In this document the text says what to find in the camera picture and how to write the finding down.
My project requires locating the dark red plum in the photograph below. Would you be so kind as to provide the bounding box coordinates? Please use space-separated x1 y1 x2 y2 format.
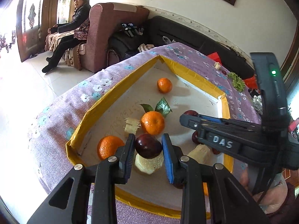
135 133 163 159

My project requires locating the cube pale fruit chunk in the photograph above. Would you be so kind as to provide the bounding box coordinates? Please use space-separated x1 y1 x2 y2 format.
187 145 211 164

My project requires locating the red orange plastic bag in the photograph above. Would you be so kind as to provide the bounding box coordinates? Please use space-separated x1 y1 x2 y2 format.
243 76 258 90

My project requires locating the near left tangerine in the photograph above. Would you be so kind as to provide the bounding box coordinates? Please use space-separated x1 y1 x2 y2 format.
97 136 125 161

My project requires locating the green lettuce leaf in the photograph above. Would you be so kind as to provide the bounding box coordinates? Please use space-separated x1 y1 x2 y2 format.
228 72 245 92

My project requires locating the dark plum in tray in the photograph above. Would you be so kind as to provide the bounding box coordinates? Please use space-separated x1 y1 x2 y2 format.
192 131 201 145

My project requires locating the round peeled pale fruit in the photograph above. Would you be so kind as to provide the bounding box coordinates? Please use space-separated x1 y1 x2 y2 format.
135 153 164 175

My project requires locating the dark plum far right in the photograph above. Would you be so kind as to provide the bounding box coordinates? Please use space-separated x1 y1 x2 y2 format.
184 110 199 117

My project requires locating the purple floral tablecloth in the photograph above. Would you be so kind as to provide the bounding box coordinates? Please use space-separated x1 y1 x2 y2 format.
28 42 262 224

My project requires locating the pale cut fruit chunk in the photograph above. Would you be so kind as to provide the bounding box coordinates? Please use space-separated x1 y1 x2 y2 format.
214 62 221 70

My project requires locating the small pale fruit slice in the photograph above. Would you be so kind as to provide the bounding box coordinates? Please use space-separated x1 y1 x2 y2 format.
124 117 141 136

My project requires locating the red paper box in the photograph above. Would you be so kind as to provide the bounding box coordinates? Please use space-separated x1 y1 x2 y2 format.
207 52 222 65

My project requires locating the tangerine with leaves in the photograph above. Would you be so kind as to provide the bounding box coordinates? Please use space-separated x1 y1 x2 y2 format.
140 97 172 136

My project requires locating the far tangerine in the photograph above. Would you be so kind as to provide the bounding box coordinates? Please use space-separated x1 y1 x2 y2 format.
157 78 173 94

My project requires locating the yellow edged white tray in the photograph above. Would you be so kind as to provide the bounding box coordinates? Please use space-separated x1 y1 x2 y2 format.
66 56 231 218

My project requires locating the black leather sofa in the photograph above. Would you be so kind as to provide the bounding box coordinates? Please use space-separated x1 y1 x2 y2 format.
107 15 255 80

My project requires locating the seated woman in black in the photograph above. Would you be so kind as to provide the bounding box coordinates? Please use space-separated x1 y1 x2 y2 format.
42 0 91 73

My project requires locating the maroon armchair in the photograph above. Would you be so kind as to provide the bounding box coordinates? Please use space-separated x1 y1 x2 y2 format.
74 3 150 73

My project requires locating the wooden glass door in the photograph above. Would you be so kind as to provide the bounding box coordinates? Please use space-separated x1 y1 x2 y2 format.
16 0 75 62

